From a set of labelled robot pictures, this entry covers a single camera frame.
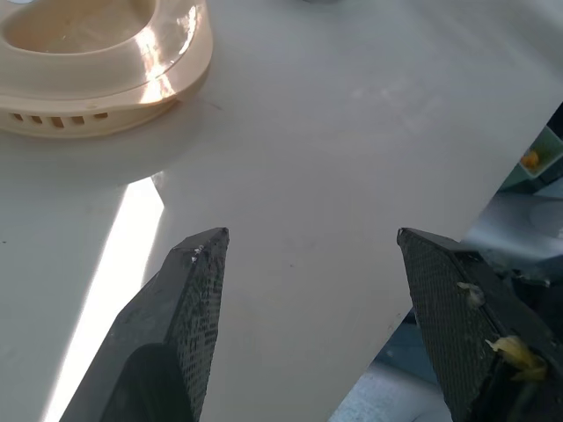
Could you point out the orange fruit piece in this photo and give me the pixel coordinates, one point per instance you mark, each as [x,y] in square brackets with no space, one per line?
[531,160]

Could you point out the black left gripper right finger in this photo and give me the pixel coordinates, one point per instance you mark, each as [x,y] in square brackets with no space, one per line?
[457,316]

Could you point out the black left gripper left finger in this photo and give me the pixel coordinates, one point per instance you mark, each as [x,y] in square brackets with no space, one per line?
[176,316]

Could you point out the green plastic tray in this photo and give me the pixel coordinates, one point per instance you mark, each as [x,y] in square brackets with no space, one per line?
[550,149]

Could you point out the cream plastic bowl base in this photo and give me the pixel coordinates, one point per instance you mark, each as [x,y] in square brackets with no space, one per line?
[101,74]

